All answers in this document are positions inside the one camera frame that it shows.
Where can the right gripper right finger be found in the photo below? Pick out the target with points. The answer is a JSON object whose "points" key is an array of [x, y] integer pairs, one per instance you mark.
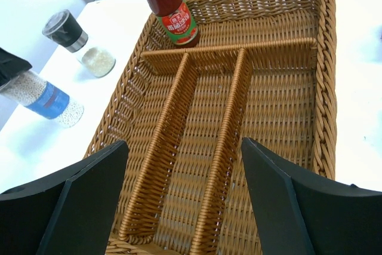
{"points": [[299, 212]]}

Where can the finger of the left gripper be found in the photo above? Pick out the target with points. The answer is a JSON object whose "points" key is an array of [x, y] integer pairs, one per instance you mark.
{"points": [[11, 66]]}

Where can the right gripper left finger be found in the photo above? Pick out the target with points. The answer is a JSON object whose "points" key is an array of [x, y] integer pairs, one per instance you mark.
{"points": [[70, 211]]}

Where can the blue label bead jar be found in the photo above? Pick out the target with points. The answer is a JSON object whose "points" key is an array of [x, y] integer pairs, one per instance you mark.
{"points": [[42, 97]]}

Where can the black top salt grinder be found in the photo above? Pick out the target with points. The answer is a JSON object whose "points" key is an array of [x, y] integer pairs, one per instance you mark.
{"points": [[63, 29]]}

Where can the red sauce bottle yellow cap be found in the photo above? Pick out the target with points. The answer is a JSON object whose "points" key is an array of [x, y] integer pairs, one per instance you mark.
{"points": [[177, 21]]}

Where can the brown wicker basket tray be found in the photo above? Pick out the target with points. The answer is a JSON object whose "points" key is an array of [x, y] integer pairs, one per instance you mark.
{"points": [[263, 69]]}

